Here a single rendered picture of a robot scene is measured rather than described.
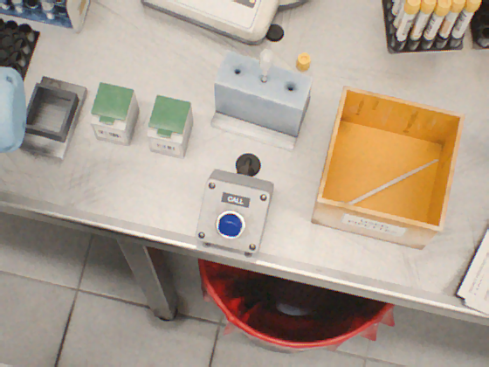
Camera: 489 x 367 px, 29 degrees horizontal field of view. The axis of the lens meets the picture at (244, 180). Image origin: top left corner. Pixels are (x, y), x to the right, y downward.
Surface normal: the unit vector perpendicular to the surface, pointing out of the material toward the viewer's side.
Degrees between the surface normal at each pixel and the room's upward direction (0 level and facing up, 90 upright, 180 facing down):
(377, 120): 90
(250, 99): 90
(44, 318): 0
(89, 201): 0
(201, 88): 0
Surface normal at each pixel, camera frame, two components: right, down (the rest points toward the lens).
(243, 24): -0.14, 0.12
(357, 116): -0.24, 0.93
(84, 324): 0.02, -0.29
